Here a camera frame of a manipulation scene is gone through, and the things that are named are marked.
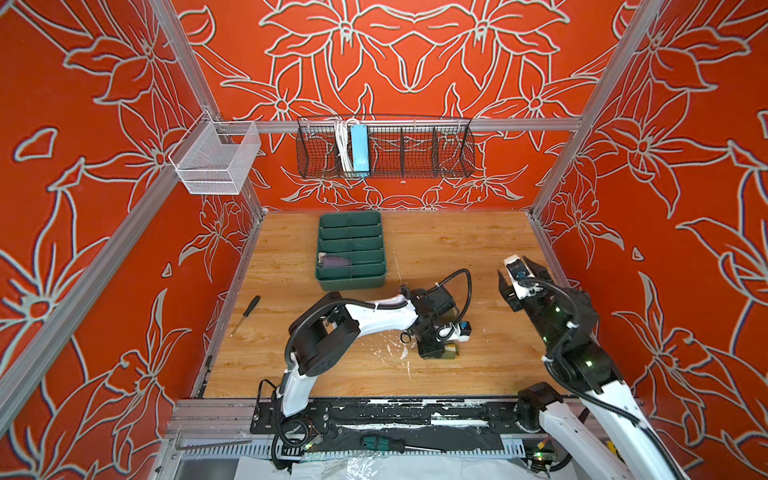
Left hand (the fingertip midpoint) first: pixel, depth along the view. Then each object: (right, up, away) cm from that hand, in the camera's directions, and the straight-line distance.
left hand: (440, 349), depth 83 cm
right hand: (+14, +26, -14) cm, 33 cm away
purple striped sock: (-36, +24, +14) cm, 46 cm away
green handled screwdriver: (-15, -17, -15) cm, 27 cm away
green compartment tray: (-26, +33, +27) cm, 50 cm away
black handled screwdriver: (-59, +8, +9) cm, 61 cm away
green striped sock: (+2, +1, -3) cm, 4 cm away
